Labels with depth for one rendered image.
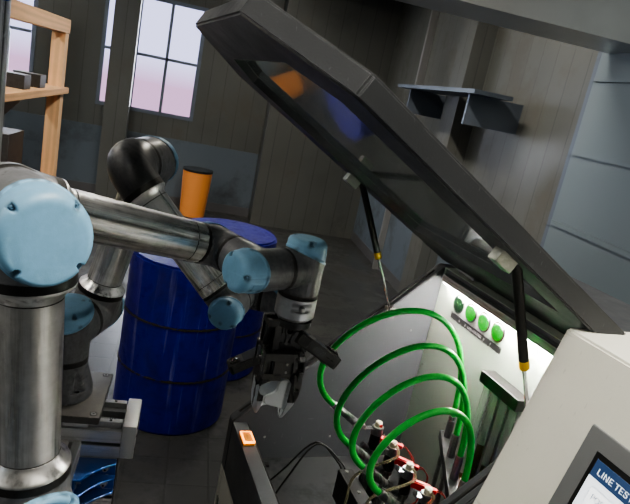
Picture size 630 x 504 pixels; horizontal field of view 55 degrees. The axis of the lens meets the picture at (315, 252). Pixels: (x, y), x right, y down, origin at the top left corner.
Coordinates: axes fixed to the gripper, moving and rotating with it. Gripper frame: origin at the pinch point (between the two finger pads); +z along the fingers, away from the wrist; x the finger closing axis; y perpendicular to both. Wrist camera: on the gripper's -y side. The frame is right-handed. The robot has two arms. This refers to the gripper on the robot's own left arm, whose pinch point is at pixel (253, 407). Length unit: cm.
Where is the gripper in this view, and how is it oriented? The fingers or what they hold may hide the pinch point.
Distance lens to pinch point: 161.5
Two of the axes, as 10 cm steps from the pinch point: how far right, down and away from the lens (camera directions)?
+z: -2.0, 9.5, 2.5
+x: -3.1, -3.0, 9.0
